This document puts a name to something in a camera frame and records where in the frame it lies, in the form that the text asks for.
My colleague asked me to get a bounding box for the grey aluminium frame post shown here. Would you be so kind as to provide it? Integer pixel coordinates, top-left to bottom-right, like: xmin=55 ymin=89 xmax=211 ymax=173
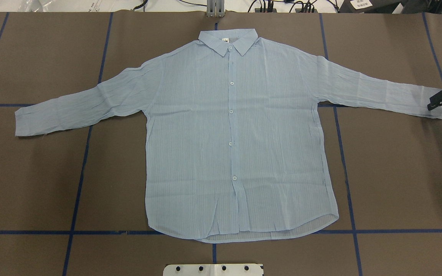
xmin=206 ymin=0 xmax=226 ymax=18

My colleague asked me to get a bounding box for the light blue button shirt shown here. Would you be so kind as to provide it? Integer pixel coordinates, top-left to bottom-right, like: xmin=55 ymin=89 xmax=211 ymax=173
xmin=15 ymin=29 xmax=442 ymax=243

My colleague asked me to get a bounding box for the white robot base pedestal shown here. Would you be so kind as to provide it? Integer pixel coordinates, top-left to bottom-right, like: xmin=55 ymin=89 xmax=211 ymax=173
xmin=163 ymin=263 xmax=264 ymax=276

